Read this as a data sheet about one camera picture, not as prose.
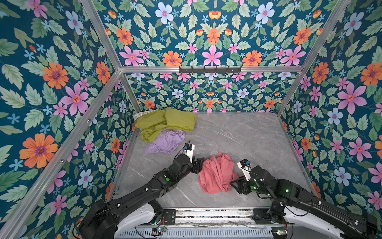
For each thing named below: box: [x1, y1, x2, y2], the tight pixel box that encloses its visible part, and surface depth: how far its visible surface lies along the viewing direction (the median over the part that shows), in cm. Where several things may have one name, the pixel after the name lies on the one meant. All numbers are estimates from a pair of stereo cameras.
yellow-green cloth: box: [134, 107, 197, 143], surface depth 107 cm
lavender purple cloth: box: [145, 128, 186, 155], surface depth 101 cm
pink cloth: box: [198, 151, 239, 194], surface depth 83 cm
